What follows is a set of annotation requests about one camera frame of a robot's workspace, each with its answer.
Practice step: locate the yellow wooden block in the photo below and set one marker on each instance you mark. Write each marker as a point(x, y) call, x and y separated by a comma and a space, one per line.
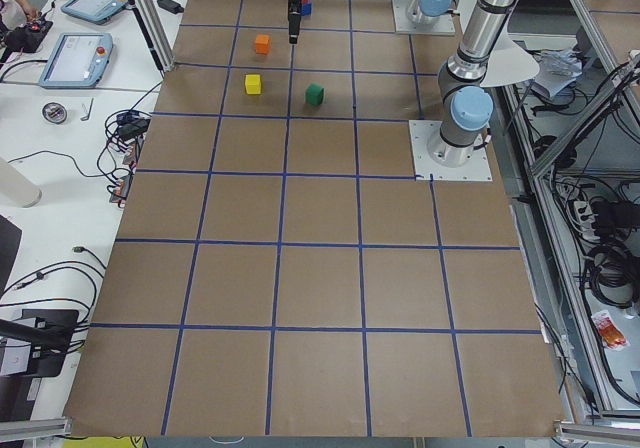
point(253, 84)

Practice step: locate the white lamp shade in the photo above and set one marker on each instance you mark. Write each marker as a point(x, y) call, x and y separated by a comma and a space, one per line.
point(508, 64)

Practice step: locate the black power adapter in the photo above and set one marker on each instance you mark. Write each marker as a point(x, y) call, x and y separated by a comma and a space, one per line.
point(170, 6)

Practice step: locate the green wooden block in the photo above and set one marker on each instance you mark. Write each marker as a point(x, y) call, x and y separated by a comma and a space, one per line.
point(314, 94)

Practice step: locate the red snack packet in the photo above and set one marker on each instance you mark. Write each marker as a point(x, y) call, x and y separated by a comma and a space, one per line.
point(611, 336)

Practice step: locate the aluminium frame post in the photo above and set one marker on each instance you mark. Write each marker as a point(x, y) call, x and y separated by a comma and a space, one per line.
point(153, 33)

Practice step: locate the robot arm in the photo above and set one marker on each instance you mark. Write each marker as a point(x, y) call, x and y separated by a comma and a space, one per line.
point(467, 106)
point(424, 12)

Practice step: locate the black monitor stand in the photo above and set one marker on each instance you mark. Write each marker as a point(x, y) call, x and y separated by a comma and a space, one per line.
point(36, 342)

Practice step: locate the upper teach pendant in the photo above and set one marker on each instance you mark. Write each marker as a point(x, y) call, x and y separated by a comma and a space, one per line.
point(94, 11)

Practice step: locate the lower teach pendant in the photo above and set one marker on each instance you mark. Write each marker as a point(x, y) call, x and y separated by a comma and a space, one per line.
point(78, 61)

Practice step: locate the teach pendant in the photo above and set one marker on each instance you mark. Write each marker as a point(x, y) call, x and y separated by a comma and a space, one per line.
point(78, 61)
point(94, 11)

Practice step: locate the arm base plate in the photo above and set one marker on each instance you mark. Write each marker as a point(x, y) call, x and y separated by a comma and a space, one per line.
point(435, 160)
point(443, 27)

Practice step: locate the white power strip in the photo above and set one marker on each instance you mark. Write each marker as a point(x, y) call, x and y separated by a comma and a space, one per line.
point(585, 219)

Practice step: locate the orange wooden block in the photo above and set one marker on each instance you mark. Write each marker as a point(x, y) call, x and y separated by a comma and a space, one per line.
point(262, 44)

